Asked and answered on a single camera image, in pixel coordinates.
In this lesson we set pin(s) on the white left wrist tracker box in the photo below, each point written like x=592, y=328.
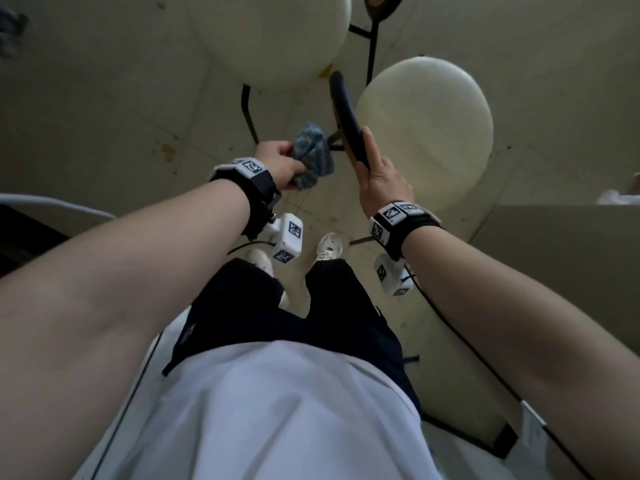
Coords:
x=290, y=244

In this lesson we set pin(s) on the person's dark trousers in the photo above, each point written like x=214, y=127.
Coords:
x=340, y=314

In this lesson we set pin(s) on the person's right white shoe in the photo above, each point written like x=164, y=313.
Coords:
x=327, y=247

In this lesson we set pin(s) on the person's right hand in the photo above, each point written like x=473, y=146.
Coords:
x=385, y=187

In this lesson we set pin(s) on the white right wrist tracker box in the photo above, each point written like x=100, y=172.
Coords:
x=395, y=279

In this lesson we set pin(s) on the cream seat cane back chair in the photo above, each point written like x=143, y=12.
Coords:
x=270, y=34
x=425, y=129

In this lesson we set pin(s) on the person's right forearm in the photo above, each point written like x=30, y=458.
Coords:
x=525, y=314

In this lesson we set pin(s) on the black wristband with markers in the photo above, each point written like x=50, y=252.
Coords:
x=415, y=222
x=260, y=189

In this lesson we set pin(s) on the black left wristband with markers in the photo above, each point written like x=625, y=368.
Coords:
x=260, y=189

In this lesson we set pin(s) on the blue patterned cleaning cloth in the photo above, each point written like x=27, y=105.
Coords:
x=315, y=149

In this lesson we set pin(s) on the person's left forearm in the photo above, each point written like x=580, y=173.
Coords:
x=100, y=294

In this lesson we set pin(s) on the white wrist tracker box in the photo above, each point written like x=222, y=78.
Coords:
x=395, y=279
x=290, y=244

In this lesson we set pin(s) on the black hook rail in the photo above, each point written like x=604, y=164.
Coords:
x=411, y=359

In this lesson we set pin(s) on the black right wristband with markers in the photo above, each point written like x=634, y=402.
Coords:
x=415, y=222

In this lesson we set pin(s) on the person's white shirt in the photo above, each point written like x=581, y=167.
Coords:
x=275, y=419

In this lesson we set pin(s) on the person's left white shoe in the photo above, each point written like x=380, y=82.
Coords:
x=260, y=262

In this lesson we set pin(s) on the person's left hand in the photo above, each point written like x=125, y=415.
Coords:
x=277, y=164

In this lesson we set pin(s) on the person's white shoe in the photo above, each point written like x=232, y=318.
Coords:
x=327, y=247
x=260, y=262

